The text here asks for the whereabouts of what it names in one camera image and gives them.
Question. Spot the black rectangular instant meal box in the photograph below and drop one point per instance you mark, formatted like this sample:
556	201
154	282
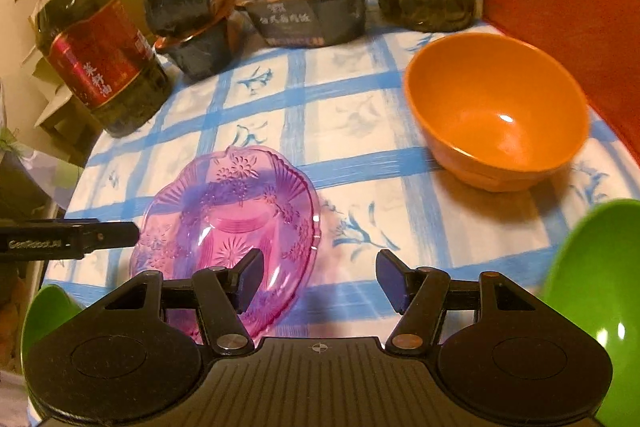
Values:
305	19

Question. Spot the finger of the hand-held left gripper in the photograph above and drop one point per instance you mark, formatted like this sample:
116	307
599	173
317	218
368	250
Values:
112	234

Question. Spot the orange bowl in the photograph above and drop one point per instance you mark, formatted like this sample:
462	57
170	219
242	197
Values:
495	127

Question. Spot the green bowl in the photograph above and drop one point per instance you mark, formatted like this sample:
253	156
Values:
600	287
47	312

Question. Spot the blue checked tablecloth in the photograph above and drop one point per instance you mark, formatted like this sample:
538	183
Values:
340	117

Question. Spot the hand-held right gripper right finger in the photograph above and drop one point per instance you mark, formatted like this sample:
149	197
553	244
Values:
390	282

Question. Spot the small cardboard box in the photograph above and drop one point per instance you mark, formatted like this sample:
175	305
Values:
62	107

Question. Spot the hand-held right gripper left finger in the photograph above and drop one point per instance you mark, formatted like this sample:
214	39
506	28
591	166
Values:
251	274

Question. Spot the pink glass plate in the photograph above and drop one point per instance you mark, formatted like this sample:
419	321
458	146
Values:
225	217

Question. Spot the translucent plastic bag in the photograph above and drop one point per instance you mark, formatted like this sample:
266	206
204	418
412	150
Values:
35	167

